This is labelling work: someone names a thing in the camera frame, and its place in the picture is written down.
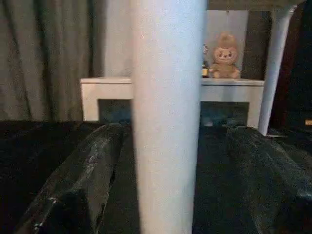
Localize black cabinet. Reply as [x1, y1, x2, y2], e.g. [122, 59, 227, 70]
[270, 0, 312, 137]

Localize white cabinet with glass doors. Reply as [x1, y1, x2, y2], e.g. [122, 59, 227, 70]
[80, 77, 266, 130]

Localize small dark figurine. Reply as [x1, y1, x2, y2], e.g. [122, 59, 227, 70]
[201, 45, 211, 78]

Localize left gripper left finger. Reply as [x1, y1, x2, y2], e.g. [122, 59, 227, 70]
[14, 123, 125, 234]

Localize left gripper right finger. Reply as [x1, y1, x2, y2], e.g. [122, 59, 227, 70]
[225, 126, 312, 234]

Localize grey curtain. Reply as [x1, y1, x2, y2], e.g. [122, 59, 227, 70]
[0, 0, 134, 122]

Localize black table mat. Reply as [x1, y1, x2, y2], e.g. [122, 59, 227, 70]
[0, 120, 312, 234]

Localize beige plush toy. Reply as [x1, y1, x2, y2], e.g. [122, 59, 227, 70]
[209, 31, 241, 79]

